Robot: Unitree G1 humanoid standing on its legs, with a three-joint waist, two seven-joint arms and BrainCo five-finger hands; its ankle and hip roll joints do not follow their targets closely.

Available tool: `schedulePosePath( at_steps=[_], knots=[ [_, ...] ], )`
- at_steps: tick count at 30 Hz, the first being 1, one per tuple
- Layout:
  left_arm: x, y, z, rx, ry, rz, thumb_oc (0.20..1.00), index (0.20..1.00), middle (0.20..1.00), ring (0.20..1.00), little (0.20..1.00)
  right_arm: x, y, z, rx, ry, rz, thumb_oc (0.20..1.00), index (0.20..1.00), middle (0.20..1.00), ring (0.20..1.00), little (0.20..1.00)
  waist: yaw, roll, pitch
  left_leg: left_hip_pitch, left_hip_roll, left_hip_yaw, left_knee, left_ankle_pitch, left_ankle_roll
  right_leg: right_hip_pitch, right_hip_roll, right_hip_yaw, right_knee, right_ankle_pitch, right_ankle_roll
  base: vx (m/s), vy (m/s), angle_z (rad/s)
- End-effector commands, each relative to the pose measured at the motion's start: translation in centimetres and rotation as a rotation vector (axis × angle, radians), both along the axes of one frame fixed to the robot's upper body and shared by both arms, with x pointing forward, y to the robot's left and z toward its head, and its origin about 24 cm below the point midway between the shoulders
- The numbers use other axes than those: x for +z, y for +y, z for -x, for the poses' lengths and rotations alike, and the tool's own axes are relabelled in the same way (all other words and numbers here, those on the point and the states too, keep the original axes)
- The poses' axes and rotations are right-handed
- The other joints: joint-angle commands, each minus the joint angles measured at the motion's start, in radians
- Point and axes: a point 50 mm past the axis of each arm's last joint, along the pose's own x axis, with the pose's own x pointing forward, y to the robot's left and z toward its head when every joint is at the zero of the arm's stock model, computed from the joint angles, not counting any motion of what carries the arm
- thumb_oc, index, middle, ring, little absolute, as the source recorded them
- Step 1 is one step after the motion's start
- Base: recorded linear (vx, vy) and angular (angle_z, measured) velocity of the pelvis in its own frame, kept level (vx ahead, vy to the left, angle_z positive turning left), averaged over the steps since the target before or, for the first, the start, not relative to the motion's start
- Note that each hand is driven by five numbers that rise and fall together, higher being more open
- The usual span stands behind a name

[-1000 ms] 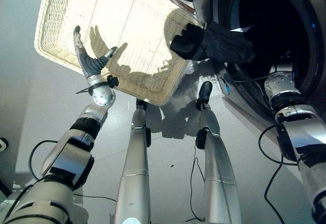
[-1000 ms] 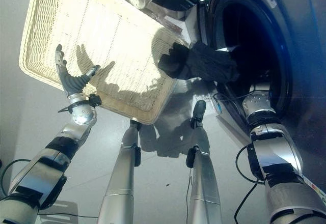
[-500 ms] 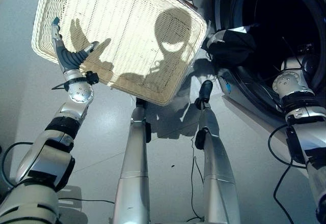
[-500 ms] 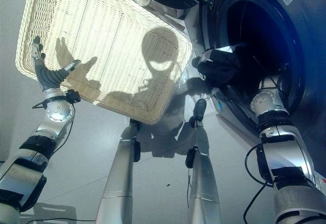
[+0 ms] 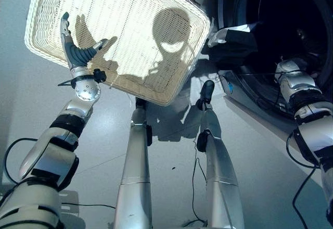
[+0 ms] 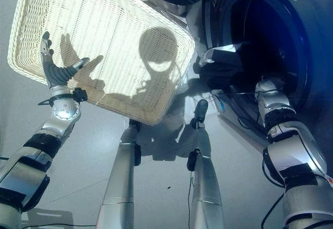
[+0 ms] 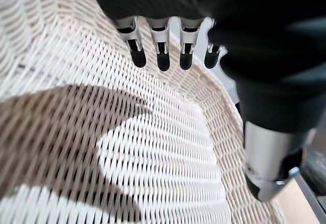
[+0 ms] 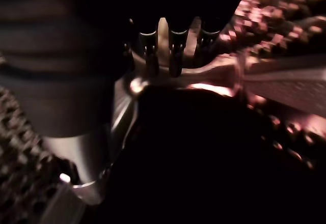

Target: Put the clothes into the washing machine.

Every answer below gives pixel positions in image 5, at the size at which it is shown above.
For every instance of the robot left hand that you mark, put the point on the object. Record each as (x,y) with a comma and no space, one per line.
(75,54)

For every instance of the dark garment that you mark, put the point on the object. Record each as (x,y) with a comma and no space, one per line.
(234,46)

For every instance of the robot left arm silver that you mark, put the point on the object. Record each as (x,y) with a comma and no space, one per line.
(46,161)

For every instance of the robot right arm silver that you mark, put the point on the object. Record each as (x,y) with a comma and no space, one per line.
(299,86)

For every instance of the washing machine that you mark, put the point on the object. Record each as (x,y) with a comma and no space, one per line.
(286,18)

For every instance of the white wicker laundry basket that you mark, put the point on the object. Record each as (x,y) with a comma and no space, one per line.
(125,31)

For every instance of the robot left leg silver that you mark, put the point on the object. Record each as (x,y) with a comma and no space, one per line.
(136,161)

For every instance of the robot leg silver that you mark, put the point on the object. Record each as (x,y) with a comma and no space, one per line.
(136,161)
(221,174)

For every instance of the robot right foot dark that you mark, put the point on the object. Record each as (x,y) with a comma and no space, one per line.
(208,89)

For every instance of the white garment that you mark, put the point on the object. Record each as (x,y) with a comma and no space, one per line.
(217,36)

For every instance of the grey flat floor plate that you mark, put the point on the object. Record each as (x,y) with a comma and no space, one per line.
(71,208)

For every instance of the robot right leg silver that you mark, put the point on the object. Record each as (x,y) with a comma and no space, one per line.
(221,174)

